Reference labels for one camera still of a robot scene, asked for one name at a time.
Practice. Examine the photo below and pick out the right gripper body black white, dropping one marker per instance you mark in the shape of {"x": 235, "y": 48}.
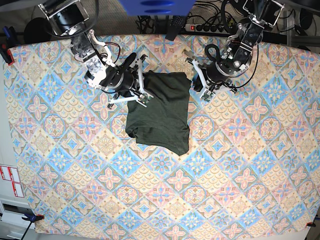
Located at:
{"x": 126, "y": 82}

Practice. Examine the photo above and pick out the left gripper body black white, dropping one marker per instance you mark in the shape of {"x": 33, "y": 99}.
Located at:
{"x": 212, "y": 79}

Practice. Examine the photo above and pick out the dark green long-sleeve shirt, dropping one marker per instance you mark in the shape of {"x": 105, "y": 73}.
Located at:
{"x": 163, "y": 121}

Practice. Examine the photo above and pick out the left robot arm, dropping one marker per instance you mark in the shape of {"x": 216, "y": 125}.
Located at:
{"x": 235, "y": 58}

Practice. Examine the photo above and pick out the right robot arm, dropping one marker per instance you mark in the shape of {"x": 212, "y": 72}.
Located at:
{"x": 67, "y": 19}

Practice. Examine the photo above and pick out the black remote control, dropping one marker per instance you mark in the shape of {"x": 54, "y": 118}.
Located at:
{"x": 177, "y": 23}

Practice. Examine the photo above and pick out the patterned pastel tablecloth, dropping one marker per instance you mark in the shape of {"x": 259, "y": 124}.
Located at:
{"x": 252, "y": 169}

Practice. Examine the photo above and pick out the black round stand base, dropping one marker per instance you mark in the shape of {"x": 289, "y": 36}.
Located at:
{"x": 35, "y": 32}

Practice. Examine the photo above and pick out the blue clamp upper left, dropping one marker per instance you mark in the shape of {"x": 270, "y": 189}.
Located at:
{"x": 5, "y": 51}

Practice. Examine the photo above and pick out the blue clamp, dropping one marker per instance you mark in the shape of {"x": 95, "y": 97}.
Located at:
{"x": 31, "y": 218}
{"x": 5, "y": 51}

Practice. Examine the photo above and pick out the red white labels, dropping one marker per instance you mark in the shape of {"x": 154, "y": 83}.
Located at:
{"x": 11, "y": 174}

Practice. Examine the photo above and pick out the blue clamp lower left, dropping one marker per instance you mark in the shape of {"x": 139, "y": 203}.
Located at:
{"x": 31, "y": 218}

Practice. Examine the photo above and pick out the red clamp lower right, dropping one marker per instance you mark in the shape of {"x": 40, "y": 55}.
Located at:
{"x": 311, "y": 224}

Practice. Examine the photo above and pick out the white power strip red switch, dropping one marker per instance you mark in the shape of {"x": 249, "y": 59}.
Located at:
{"x": 204, "y": 28}

